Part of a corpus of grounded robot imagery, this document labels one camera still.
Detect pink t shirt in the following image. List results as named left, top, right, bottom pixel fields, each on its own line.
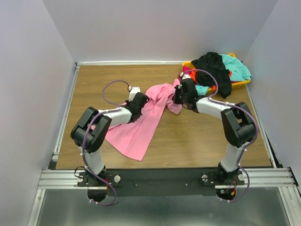
left=105, top=79, right=182, bottom=161

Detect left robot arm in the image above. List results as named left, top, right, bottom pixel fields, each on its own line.
left=71, top=92, right=150, bottom=186

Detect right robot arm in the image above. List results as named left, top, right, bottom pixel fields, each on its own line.
left=172, top=79, right=259, bottom=185

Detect orange t shirt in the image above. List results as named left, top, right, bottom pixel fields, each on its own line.
left=190, top=69, right=232, bottom=93

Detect magenta t shirt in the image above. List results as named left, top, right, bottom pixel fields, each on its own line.
left=182, top=66, right=197, bottom=79

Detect yellow plastic bin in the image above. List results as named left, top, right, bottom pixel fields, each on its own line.
left=182, top=53, right=251, bottom=94

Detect black t shirt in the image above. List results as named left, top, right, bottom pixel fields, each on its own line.
left=191, top=52, right=232, bottom=99

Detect teal t shirt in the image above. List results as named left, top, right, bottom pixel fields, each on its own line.
left=191, top=52, right=252, bottom=98

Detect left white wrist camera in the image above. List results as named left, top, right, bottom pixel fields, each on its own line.
left=128, top=86, right=140, bottom=101

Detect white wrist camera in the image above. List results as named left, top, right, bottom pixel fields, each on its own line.
left=180, top=73, right=191, bottom=81
left=128, top=86, right=140, bottom=101

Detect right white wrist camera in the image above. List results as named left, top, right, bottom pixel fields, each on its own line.
left=180, top=73, right=191, bottom=81

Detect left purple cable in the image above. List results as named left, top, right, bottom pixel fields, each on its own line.
left=81, top=80, right=132, bottom=207

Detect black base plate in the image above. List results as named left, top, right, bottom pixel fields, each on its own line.
left=77, top=168, right=245, bottom=200

